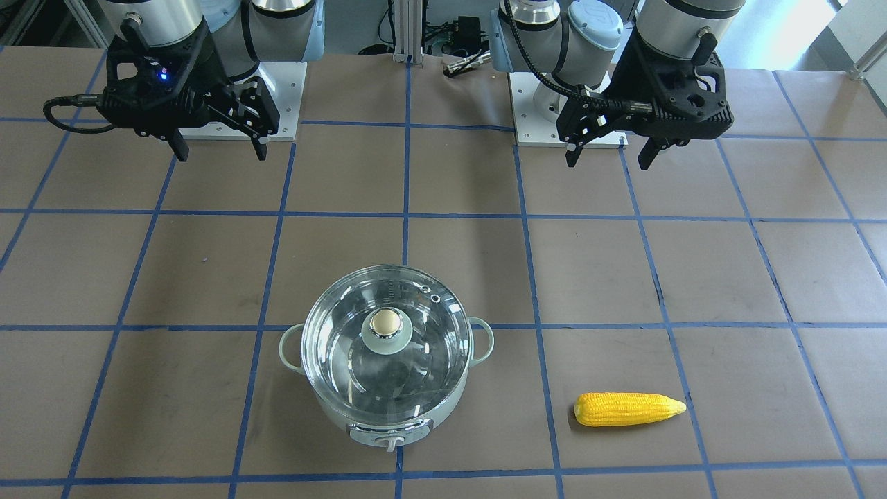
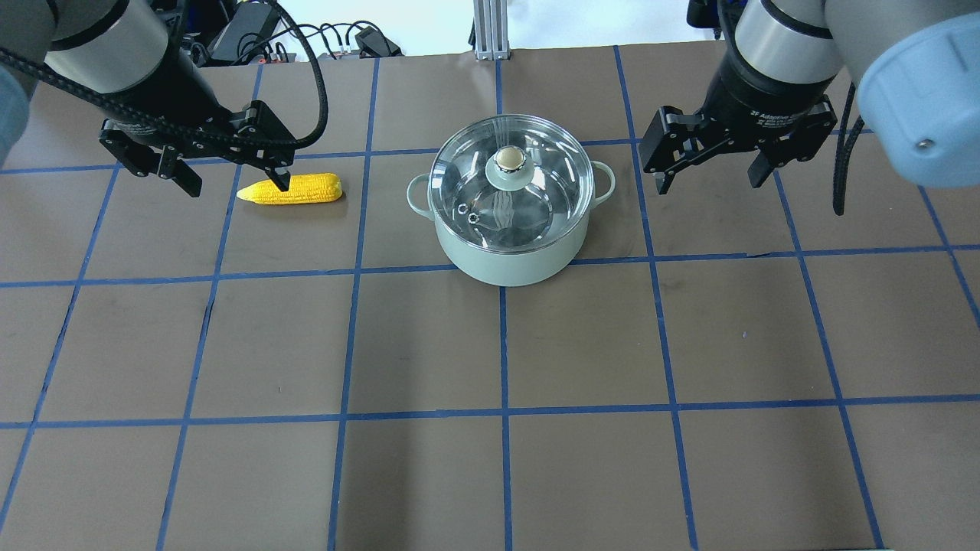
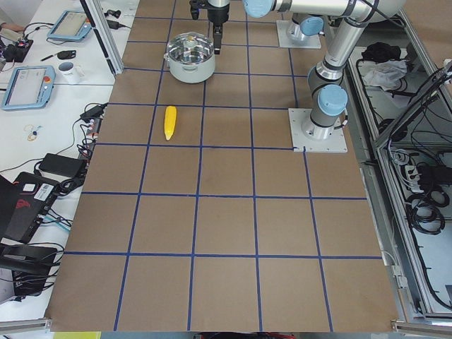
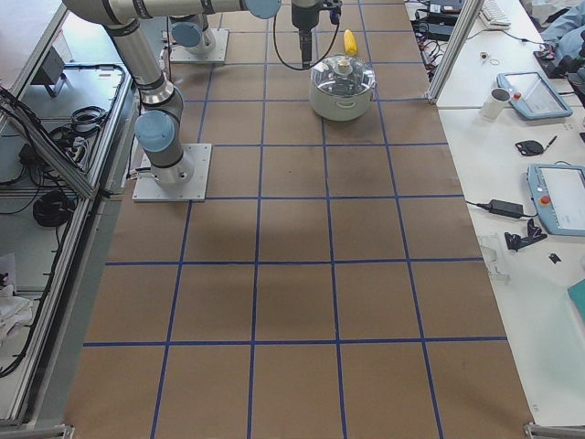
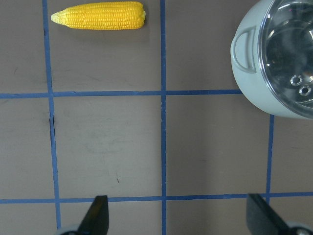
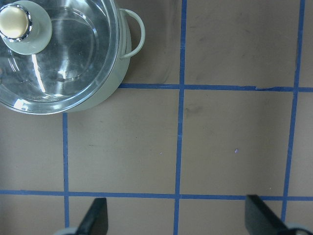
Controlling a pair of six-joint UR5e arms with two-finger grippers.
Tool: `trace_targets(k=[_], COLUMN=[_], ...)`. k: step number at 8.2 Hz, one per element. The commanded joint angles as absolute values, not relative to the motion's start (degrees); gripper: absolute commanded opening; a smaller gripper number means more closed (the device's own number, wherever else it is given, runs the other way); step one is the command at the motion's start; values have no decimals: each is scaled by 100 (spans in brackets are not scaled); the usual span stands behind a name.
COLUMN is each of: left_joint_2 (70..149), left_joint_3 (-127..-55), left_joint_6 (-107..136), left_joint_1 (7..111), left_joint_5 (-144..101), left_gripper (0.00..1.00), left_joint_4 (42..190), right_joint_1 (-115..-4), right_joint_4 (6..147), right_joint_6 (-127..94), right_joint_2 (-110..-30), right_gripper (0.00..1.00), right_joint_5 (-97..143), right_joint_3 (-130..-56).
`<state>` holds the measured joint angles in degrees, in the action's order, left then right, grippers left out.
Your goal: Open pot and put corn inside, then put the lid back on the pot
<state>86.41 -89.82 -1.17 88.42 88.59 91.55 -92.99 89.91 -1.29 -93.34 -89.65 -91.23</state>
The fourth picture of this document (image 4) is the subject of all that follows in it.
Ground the grey box on stand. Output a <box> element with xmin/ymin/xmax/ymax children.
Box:
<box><xmin>31</xmin><ymin>47</ymin><xmax>67</xmax><ymax>98</ymax></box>

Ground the white cup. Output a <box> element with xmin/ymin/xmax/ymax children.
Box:
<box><xmin>480</xmin><ymin>88</ymin><xmax>511</xmax><ymax>121</ymax></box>

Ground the black computer mouse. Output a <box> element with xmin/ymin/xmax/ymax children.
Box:
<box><xmin>515</xmin><ymin>140</ymin><xmax>544</xmax><ymax>156</ymax></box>

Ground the black power adapter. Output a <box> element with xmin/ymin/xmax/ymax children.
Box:
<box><xmin>466</xmin><ymin>199</ymin><xmax>537</xmax><ymax>219</ymax></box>

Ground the pale green cooking pot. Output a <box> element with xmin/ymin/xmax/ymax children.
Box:
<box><xmin>309</xmin><ymin>81</ymin><xmax>375</xmax><ymax>122</ymax></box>

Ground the yellow corn cob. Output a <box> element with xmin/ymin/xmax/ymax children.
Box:
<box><xmin>343</xmin><ymin>29</ymin><xmax>358</xmax><ymax>57</ymax></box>

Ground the upper teach pendant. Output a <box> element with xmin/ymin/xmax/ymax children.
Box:
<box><xmin>496</xmin><ymin>71</ymin><xmax>572</xmax><ymax>121</ymax></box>

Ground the clear plastic holder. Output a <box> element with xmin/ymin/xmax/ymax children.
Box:
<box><xmin>477</xmin><ymin>234</ymin><xmax>510</xmax><ymax>284</ymax></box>

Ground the black bracket part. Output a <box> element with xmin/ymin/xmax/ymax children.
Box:
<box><xmin>505</xmin><ymin>219</ymin><xmax>548</xmax><ymax>252</ymax></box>

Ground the glass pot lid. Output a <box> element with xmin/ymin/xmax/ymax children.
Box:
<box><xmin>311</xmin><ymin>55</ymin><xmax>376</xmax><ymax>98</ymax></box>

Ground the coiled black cable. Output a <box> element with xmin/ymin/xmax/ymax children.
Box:
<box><xmin>32</xmin><ymin>189</ymin><xmax>76</xmax><ymax>229</ymax></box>

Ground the teach pendant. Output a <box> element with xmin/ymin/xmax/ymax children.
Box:
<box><xmin>496</xmin><ymin>71</ymin><xmax>572</xmax><ymax>121</ymax></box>
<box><xmin>526</xmin><ymin>164</ymin><xmax>584</xmax><ymax>237</ymax></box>

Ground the aluminium frame post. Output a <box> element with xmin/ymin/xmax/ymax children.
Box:
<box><xmin>426</xmin><ymin>0</ymin><xmax>484</xmax><ymax>104</ymax></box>

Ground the lower teach pendant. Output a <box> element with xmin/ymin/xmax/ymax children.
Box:
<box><xmin>526</xmin><ymin>164</ymin><xmax>584</xmax><ymax>237</ymax></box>

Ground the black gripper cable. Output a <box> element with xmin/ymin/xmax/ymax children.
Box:
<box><xmin>272</xmin><ymin>13</ymin><xmax>340</xmax><ymax>71</ymax></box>

